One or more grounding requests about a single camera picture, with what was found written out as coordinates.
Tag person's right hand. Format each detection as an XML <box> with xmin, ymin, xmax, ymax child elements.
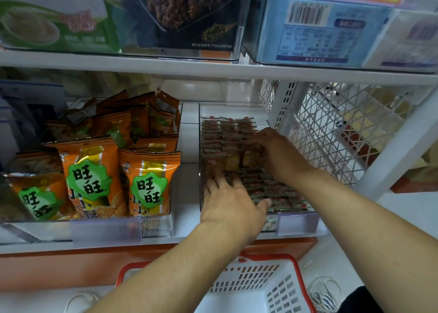
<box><xmin>250</xmin><ymin>126</ymin><xmax>316</xmax><ymax>190</ymax></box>

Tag person's right shoe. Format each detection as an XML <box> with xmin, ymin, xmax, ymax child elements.
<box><xmin>307</xmin><ymin>275</ymin><xmax>343</xmax><ymax>313</ymax></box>

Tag blue product box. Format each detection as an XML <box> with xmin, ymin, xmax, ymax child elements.
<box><xmin>246</xmin><ymin>0</ymin><xmax>394</xmax><ymax>69</ymax></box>

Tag white metal shelf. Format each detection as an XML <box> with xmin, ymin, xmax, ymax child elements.
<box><xmin>0</xmin><ymin>0</ymin><xmax>438</xmax><ymax>255</ymax></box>

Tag white perforated side panel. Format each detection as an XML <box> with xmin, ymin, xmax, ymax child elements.
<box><xmin>259</xmin><ymin>80</ymin><xmax>438</xmax><ymax>187</ymax></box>

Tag person's left shoe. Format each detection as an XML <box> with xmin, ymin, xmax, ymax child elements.
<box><xmin>63</xmin><ymin>290</ymin><xmax>104</xmax><ymax>313</ymax></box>

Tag black product box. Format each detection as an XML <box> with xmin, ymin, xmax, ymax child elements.
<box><xmin>113</xmin><ymin>0</ymin><xmax>244</xmax><ymax>60</ymax></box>

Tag green white product box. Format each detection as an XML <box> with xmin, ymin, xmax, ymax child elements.
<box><xmin>0</xmin><ymin>0</ymin><xmax>124</xmax><ymax>55</ymax></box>

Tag clear plastic shelf front guard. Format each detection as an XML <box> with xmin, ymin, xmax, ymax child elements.
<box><xmin>0</xmin><ymin>215</ymin><xmax>175</xmax><ymax>247</ymax></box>

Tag person's right forearm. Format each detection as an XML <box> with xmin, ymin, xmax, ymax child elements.
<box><xmin>291</xmin><ymin>167</ymin><xmax>438</xmax><ymax>313</ymax></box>

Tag person's left hand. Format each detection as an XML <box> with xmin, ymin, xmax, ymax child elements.
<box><xmin>200</xmin><ymin>162</ymin><xmax>272</xmax><ymax>245</ymax></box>

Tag orange shelf base panel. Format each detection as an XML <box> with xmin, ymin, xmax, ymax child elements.
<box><xmin>0</xmin><ymin>237</ymin><xmax>317</xmax><ymax>293</ymax></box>

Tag group of orange snack bags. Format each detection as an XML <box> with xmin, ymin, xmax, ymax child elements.
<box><xmin>3</xmin><ymin>89</ymin><xmax>182</xmax><ymax>221</ymax></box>

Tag white basket with red rim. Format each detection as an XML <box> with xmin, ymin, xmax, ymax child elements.
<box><xmin>115</xmin><ymin>253</ymin><xmax>317</xmax><ymax>313</ymax></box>

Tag person's shoe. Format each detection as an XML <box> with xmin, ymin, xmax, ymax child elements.
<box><xmin>63</xmin><ymin>290</ymin><xmax>104</xmax><ymax>313</ymax></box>
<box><xmin>307</xmin><ymin>275</ymin><xmax>343</xmax><ymax>313</ymax></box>

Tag person's left forearm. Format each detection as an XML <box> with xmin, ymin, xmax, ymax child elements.
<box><xmin>85</xmin><ymin>220</ymin><xmax>242</xmax><ymax>313</ymax></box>

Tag row of small snack packets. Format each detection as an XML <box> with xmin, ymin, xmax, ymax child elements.
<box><xmin>200</xmin><ymin>115</ymin><xmax>316</xmax><ymax>231</ymax></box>

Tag person's black shorts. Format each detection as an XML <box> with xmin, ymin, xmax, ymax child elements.
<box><xmin>339</xmin><ymin>285</ymin><xmax>384</xmax><ymax>313</ymax></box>

